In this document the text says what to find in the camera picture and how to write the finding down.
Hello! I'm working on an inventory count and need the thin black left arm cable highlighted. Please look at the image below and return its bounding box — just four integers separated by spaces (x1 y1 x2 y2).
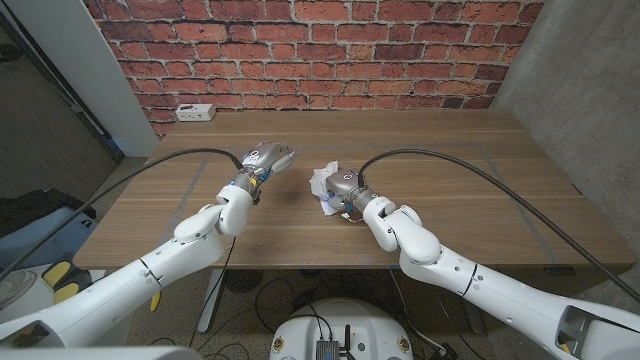
188 235 237 349

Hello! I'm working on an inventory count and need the black cloth bag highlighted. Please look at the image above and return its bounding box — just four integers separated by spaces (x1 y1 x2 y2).
0 188 97 239

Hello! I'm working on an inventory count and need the white round appliance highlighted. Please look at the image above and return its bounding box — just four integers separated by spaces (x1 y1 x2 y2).
0 269 39 310

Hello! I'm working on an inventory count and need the grey table leg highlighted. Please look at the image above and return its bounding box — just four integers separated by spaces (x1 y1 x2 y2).
462 299 486 335

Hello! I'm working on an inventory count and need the red brick print backdrop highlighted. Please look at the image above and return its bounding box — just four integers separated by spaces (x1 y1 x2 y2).
84 0 546 139

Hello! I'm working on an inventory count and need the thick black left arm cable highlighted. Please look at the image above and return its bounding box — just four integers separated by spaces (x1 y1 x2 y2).
0 147 246 281

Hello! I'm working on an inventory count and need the white table leg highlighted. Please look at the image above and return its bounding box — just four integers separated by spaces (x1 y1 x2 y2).
197 269 226 334

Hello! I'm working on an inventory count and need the white power strip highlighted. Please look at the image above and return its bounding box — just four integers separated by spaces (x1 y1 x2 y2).
174 103 217 123

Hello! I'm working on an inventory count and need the black round fan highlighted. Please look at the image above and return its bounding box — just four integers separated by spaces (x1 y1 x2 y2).
223 269 265 295

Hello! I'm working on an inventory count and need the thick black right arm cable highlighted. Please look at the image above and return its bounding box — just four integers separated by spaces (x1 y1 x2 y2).
356 147 640 304

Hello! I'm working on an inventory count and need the black item with yellow pads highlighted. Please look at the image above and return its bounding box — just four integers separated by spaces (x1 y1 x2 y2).
40 259 94 309

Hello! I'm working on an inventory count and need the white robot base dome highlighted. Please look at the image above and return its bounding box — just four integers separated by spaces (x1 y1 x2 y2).
269 298 414 360

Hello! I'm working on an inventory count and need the grey router box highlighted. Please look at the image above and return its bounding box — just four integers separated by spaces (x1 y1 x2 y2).
315 339 341 360

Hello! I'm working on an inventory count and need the blue grey storage bin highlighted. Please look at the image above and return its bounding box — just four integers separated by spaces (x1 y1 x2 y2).
0 207 99 271

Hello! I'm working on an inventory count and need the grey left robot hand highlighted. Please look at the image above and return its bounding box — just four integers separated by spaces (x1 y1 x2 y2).
233 141 300 194

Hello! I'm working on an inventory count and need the white floor cable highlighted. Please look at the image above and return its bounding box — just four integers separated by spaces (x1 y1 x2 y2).
388 269 444 351

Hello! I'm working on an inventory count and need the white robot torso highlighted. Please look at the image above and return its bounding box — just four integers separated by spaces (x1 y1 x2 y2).
0 346 204 360

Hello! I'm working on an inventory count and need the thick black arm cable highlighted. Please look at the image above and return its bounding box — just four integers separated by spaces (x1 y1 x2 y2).
0 147 246 281
356 147 640 304

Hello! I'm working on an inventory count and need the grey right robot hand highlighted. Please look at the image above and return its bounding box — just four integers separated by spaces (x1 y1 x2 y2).
324 169 381 214

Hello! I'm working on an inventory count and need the white tissue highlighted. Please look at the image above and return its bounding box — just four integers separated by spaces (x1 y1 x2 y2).
308 160 351 217

